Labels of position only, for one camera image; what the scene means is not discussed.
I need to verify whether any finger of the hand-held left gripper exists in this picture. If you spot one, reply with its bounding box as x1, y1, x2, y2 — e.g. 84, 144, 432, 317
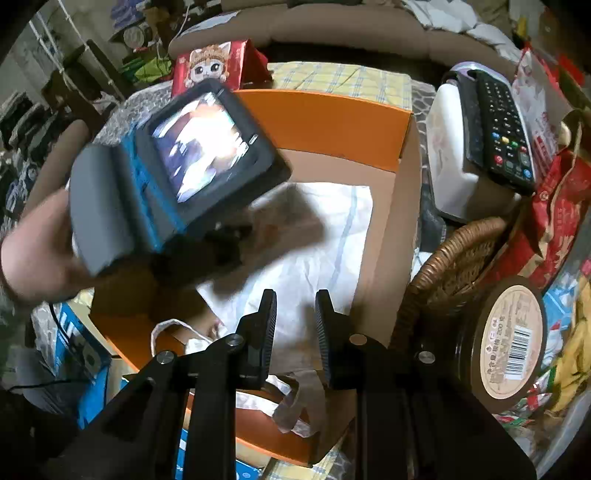
152, 223, 254, 290

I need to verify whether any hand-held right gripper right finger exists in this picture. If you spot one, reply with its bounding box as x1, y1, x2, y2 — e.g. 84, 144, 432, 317
315, 290, 539, 480

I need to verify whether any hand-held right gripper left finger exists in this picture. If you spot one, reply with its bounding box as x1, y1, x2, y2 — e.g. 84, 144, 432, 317
51, 290, 278, 480

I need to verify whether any red cartoon cat box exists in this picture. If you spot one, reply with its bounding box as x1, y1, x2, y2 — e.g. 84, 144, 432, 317
171, 39, 269, 99

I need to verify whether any orange cardboard box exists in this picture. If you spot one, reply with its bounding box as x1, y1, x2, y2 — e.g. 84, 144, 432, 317
88, 88, 422, 468

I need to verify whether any person's left hand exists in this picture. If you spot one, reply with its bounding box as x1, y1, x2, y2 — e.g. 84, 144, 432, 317
0, 188, 94, 305

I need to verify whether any white plastic bag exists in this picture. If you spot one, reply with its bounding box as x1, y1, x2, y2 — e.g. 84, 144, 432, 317
196, 181, 375, 372

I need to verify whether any grey patterned cloth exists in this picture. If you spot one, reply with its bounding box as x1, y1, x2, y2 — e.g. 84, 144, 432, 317
91, 82, 174, 146

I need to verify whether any green bag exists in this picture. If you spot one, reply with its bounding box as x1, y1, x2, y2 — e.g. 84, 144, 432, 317
121, 54, 172, 85

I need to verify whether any brown wicker basket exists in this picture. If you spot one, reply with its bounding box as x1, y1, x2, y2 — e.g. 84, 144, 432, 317
392, 216, 525, 354

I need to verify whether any blue cardboard box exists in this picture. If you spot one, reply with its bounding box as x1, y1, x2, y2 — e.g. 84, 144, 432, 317
48, 299, 123, 431

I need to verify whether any round brown lidded tub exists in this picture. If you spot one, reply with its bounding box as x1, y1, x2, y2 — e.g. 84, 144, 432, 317
454, 276, 549, 412

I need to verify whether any yellow checked cloth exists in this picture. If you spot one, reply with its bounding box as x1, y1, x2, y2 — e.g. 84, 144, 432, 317
267, 61, 413, 113

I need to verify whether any yellow snack packet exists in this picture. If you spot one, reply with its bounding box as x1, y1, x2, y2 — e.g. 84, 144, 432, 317
547, 318, 591, 414

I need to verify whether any beige sofa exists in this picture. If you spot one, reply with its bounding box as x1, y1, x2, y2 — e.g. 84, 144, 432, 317
167, 0, 525, 71

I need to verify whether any red snack packet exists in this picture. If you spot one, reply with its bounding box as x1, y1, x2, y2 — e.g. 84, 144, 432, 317
482, 148, 591, 289

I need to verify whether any black remote control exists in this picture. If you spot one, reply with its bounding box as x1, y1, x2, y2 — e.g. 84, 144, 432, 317
461, 69, 537, 195

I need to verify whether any white red printed bag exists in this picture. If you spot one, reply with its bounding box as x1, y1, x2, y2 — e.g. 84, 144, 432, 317
512, 45, 575, 160

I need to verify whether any white clothes pile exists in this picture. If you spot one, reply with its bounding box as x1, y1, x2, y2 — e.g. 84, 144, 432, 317
401, 0, 525, 52

